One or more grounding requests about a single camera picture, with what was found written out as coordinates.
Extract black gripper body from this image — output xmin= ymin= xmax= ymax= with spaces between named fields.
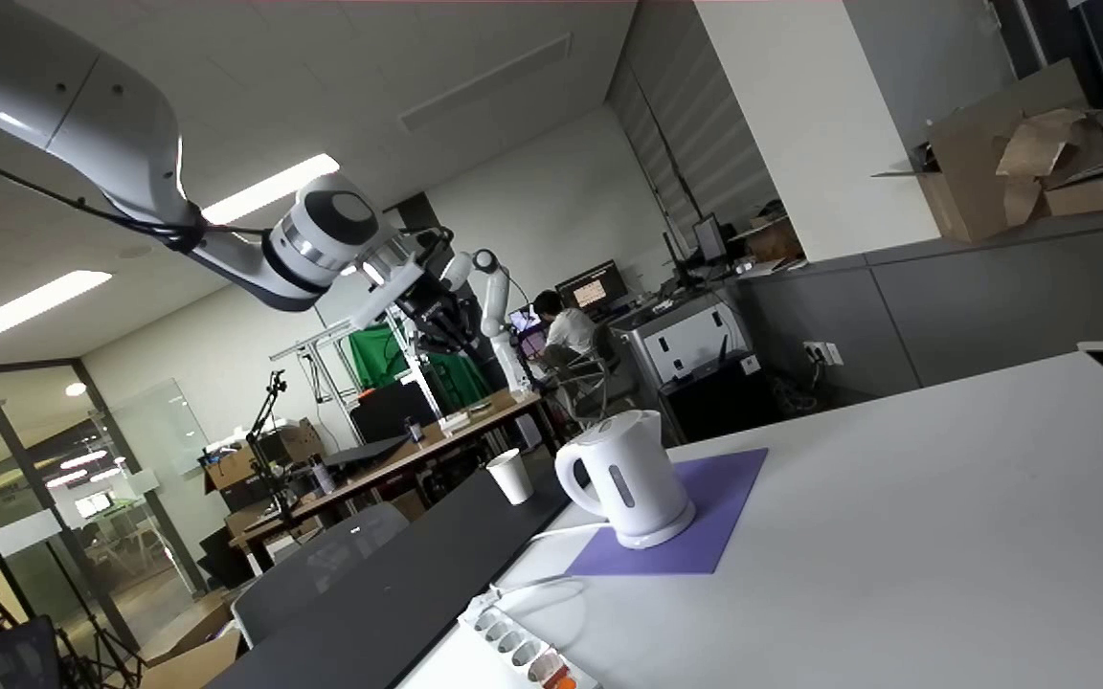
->
xmin=393 ymin=264 xmax=467 ymax=345

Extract white electric kettle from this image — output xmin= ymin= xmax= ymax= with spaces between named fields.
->
xmin=550 ymin=405 xmax=702 ymax=554

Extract green cloth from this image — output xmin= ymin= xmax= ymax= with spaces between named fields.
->
xmin=339 ymin=319 xmax=493 ymax=413

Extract seated person in white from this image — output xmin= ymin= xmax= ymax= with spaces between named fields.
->
xmin=527 ymin=288 xmax=610 ymax=387

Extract lit computer monitor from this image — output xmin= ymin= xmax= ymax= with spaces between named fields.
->
xmin=555 ymin=260 xmax=629 ymax=319

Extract wooden work table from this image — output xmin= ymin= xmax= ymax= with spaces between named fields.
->
xmin=223 ymin=392 xmax=545 ymax=565

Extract white paper cup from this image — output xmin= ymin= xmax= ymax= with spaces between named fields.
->
xmin=481 ymin=444 xmax=541 ymax=510

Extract long ceiling light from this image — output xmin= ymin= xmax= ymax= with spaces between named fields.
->
xmin=0 ymin=269 xmax=116 ymax=359
xmin=195 ymin=149 xmax=343 ymax=228

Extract stacked cardboard boxes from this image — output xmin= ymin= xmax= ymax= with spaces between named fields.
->
xmin=202 ymin=417 xmax=329 ymax=496

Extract white metal cabinet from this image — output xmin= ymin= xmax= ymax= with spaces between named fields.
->
xmin=629 ymin=296 xmax=761 ymax=394

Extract grey window blinds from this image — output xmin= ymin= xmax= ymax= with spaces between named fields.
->
xmin=606 ymin=0 xmax=790 ymax=264

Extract white power strip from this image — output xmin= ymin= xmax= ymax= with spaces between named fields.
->
xmin=453 ymin=590 xmax=602 ymax=689

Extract cardboard box on floor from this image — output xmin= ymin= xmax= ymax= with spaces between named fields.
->
xmin=138 ymin=595 xmax=253 ymax=689

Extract open cardboard box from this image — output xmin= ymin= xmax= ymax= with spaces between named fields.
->
xmin=872 ymin=55 xmax=1103 ymax=249

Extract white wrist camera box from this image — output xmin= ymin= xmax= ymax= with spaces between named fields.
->
xmin=355 ymin=249 xmax=438 ymax=325

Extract small tripod with camera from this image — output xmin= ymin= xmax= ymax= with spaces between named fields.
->
xmin=240 ymin=368 xmax=293 ymax=447

